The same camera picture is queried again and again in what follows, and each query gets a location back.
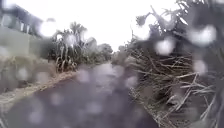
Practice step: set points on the dry grass verge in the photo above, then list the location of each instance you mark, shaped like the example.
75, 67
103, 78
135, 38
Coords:
23, 91

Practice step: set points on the building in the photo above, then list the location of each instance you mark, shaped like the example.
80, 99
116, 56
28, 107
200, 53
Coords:
16, 18

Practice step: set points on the palm-like trees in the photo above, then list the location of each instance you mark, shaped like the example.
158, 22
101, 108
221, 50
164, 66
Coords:
71, 46

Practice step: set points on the grey asphalt path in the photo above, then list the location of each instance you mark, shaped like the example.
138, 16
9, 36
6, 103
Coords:
86, 100

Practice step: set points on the tangled dry bushes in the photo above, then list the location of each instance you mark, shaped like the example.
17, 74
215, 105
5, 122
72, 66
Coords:
173, 80

